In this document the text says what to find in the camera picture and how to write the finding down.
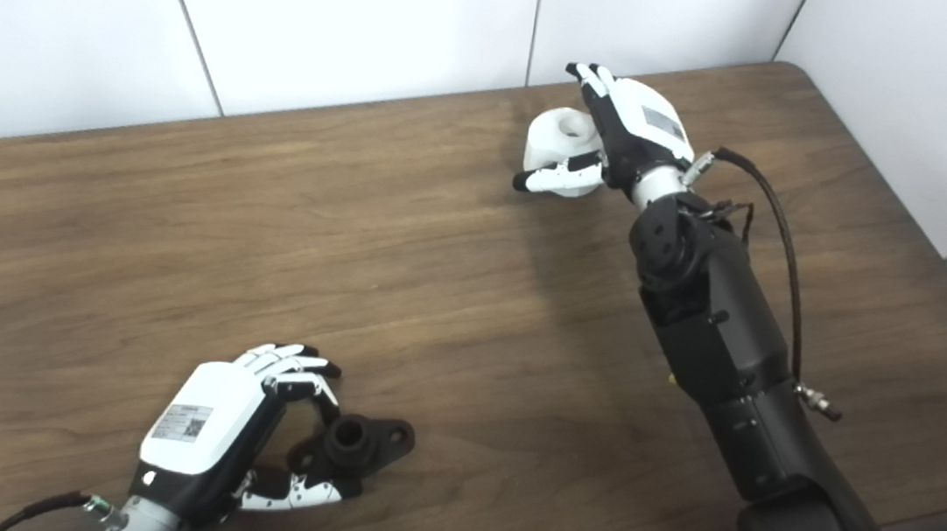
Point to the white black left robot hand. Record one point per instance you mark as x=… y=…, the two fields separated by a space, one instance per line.
x=202 y=422

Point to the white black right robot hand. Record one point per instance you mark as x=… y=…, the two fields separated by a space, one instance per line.
x=642 y=129

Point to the round white piece with holes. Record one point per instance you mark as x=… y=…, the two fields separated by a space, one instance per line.
x=553 y=137

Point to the black flanged holder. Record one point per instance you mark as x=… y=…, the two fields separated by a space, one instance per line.
x=362 y=447

